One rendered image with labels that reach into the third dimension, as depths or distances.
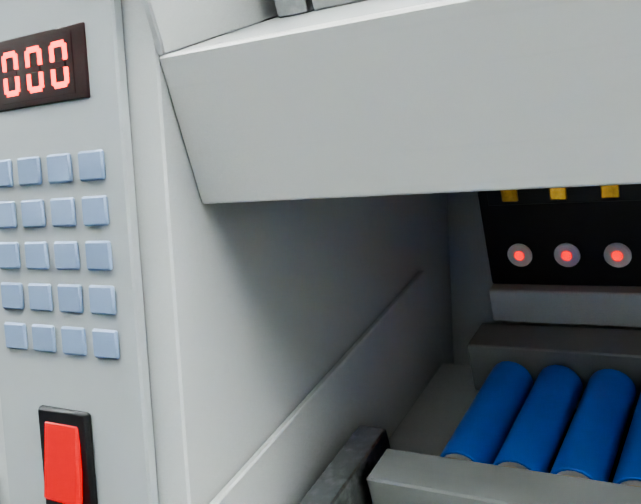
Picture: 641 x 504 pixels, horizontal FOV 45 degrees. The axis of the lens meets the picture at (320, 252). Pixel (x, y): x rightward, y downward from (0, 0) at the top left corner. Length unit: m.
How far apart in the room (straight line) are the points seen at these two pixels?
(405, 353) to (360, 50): 0.18
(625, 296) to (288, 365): 0.15
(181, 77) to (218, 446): 0.11
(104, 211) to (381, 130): 0.09
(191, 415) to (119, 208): 0.06
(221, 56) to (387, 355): 0.16
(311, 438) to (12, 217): 0.13
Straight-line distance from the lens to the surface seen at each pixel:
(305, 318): 0.28
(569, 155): 0.18
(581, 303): 0.35
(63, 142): 0.25
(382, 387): 0.33
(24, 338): 0.28
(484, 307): 0.39
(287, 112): 0.21
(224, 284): 0.25
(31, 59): 0.26
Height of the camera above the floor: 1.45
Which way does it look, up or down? 5 degrees down
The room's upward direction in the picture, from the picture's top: 3 degrees counter-clockwise
